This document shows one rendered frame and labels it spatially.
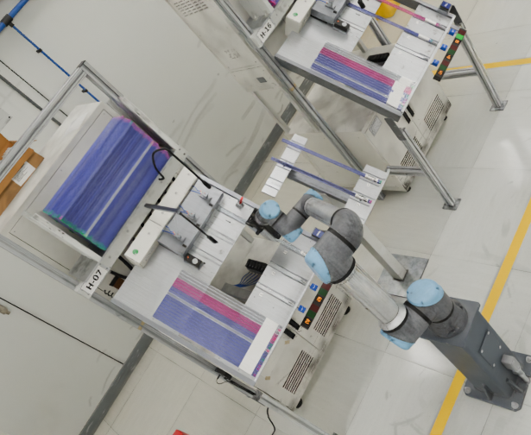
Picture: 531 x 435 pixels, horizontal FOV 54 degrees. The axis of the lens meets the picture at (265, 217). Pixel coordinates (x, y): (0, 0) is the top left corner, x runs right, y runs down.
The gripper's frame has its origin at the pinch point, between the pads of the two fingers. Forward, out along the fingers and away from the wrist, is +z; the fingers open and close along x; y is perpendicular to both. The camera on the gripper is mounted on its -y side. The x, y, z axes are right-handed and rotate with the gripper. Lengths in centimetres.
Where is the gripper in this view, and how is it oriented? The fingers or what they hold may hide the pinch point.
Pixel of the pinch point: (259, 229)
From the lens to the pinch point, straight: 237.7
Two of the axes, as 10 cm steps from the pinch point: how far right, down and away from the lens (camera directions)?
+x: -4.9, 8.2, -2.9
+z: -1.9, 2.3, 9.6
